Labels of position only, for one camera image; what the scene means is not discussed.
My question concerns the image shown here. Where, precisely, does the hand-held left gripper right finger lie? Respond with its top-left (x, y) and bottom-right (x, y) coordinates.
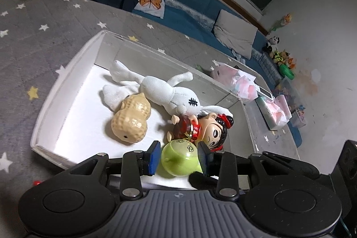
top-left (198, 142), bottom-right (297, 201)

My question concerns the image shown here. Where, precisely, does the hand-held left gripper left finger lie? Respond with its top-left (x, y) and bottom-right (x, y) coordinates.
top-left (64, 141), bottom-right (161, 201)

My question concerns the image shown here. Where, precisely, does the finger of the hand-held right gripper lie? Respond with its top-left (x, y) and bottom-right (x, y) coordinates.
top-left (262, 151), bottom-right (321, 180)

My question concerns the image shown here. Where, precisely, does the green ball toy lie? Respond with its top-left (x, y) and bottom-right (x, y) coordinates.
top-left (161, 139), bottom-right (203, 178)

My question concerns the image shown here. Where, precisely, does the black-haired doll figure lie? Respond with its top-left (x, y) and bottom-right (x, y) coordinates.
top-left (167, 112), bottom-right (234, 153)

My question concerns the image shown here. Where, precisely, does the tan peanut toy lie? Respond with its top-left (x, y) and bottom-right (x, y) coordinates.
top-left (112, 93), bottom-right (152, 146)

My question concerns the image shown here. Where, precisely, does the white plush rabbit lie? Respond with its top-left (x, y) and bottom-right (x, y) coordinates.
top-left (101, 60), bottom-right (232, 121)

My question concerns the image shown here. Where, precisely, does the white cardboard box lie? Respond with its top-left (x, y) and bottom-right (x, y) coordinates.
top-left (30, 30), bottom-right (259, 191)

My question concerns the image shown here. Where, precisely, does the pink white tissue pack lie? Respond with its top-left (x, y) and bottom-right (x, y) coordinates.
top-left (255, 89), bottom-right (292, 131)

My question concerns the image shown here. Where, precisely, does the clear plastic storage box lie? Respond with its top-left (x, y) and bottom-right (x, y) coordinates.
top-left (275, 78), bottom-right (307, 128)

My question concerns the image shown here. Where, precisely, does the pink plastic bag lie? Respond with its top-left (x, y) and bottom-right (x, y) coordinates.
top-left (210, 60), bottom-right (260, 101)

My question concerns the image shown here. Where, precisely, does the green plastic toy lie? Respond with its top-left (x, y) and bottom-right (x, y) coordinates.
top-left (280, 64), bottom-right (295, 79)

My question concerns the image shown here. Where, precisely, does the yellow green plush toy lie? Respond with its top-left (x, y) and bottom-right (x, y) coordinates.
top-left (273, 50), bottom-right (288, 66)

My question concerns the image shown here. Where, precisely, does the panda plush toy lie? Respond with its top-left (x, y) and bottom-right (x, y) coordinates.
top-left (262, 35), bottom-right (279, 54)

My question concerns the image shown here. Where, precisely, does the white cushion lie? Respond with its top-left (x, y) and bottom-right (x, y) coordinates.
top-left (213, 9), bottom-right (258, 60)

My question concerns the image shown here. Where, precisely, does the grey star-print tablecloth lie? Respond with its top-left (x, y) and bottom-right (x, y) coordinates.
top-left (0, 0), bottom-right (301, 199)

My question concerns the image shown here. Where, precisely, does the yellow wall toy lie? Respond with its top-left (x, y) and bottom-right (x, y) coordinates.
top-left (272, 13), bottom-right (293, 32)

